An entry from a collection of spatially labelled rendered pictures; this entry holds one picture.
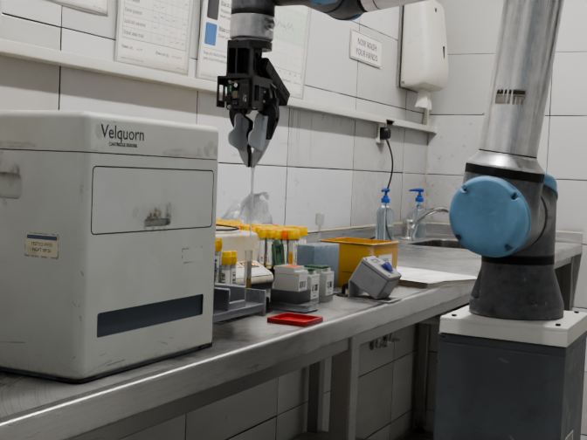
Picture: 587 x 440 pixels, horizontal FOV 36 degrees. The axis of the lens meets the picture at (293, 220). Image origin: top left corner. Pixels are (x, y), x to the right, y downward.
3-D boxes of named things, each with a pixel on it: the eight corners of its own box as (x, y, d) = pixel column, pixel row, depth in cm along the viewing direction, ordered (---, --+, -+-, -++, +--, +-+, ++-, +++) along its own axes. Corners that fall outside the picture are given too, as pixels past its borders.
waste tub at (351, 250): (370, 292, 190) (373, 244, 189) (314, 285, 197) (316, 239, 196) (397, 286, 202) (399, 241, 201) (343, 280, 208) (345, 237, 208)
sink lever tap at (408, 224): (457, 244, 342) (459, 207, 341) (397, 239, 352) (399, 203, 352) (469, 241, 357) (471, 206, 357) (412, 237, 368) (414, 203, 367)
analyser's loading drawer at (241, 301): (192, 334, 122) (193, 296, 121) (151, 329, 125) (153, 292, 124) (265, 316, 140) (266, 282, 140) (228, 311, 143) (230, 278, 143)
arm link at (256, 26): (244, 21, 160) (285, 19, 157) (243, 47, 161) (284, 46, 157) (222, 13, 154) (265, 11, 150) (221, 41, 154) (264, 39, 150)
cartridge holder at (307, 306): (306, 313, 157) (307, 292, 157) (259, 308, 161) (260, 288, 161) (319, 310, 162) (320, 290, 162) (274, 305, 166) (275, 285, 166)
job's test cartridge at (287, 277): (296, 304, 159) (298, 267, 158) (272, 301, 161) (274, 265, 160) (307, 301, 162) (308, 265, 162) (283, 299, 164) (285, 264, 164)
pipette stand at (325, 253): (319, 297, 178) (321, 246, 178) (288, 293, 182) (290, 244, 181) (343, 292, 187) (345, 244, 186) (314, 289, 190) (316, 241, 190)
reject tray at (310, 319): (305, 326, 143) (305, 322, 143) (266, 322, 146) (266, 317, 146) (322, 321, 149) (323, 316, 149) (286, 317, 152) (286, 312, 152)
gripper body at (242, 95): (214, 111, 153) (217, 38, 153) (239, 114, 161) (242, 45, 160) (254, 111, 150) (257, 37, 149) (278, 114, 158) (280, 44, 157)
